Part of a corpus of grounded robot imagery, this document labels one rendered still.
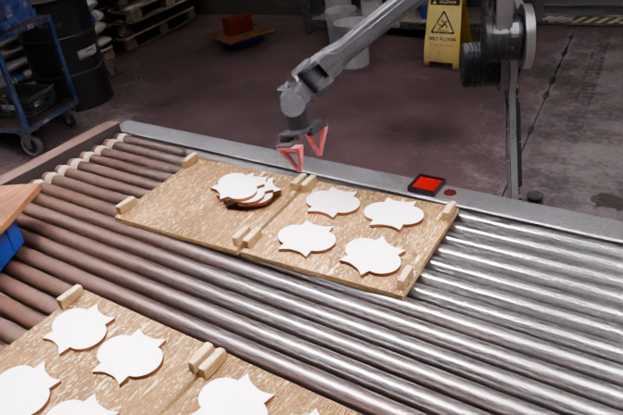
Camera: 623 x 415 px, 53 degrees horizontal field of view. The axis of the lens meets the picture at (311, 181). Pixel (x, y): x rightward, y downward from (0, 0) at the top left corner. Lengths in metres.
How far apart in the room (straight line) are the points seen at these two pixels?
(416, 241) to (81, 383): 0.75
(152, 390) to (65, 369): 0.20
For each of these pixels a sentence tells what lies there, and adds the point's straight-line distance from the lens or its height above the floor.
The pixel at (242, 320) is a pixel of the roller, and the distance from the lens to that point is 1.31.
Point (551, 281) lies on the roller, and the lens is 1.38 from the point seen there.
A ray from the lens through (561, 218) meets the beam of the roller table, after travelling 1.57.
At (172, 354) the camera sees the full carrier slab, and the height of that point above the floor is 0.94.
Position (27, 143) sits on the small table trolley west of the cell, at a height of 0.11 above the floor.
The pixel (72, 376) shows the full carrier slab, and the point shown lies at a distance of 1.30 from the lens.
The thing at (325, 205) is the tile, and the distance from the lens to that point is 1.57.
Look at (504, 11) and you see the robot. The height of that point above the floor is 1.23.
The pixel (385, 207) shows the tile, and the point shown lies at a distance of 1.54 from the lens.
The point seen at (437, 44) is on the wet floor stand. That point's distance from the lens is 5.08.
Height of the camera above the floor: 1.78
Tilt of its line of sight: 30 degrees down
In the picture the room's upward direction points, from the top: 8 degrees counter-clockwise
